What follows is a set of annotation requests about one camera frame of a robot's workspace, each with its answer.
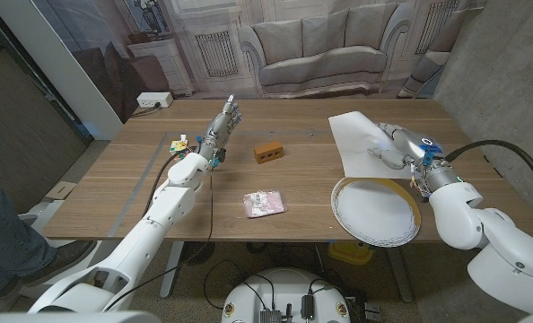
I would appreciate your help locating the white table leg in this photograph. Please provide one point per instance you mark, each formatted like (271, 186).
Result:
(172, 269)

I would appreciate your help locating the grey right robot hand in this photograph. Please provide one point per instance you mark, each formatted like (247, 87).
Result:
(416, 150)

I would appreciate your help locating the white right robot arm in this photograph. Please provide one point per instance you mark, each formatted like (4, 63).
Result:
(495, 233)

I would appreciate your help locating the yellow object under table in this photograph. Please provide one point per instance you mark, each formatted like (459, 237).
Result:
(349, 253)

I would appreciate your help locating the person in blue jeans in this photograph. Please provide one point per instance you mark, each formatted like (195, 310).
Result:
(6, 233)

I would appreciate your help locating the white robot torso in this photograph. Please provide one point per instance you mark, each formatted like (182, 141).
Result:
(284, 287)

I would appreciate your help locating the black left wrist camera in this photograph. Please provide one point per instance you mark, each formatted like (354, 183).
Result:
(220, 156)

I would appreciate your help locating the white paper sheet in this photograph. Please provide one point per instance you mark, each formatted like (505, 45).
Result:
(356, 143)

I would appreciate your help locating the printed living room backdrop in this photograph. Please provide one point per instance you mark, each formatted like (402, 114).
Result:
(320, 45)

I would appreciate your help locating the colourful puzzle cube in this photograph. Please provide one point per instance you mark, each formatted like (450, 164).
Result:
(178, 145)

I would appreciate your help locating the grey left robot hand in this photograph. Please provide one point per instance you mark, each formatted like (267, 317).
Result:
(221, 130)

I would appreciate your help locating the white power strip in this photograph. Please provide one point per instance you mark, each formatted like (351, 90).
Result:
(154, 98)

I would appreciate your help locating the black round floor object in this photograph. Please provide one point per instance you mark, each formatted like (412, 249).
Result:
(198, 252)

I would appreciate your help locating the brown block with three holes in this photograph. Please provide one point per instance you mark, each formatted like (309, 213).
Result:
(268, 152)

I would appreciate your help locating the pink cloth in clear packet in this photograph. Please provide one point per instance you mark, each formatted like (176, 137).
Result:
(264, 204)

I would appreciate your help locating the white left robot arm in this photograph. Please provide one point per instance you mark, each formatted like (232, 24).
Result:
(172, 206)

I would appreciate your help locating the grey table leg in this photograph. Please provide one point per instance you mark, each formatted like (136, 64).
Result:
(401, 278)

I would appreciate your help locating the white paper plate gold rim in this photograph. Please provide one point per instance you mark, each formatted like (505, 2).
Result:
(374, 211)

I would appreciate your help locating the flat cardboard piece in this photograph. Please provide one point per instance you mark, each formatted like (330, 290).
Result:
(61, 190)

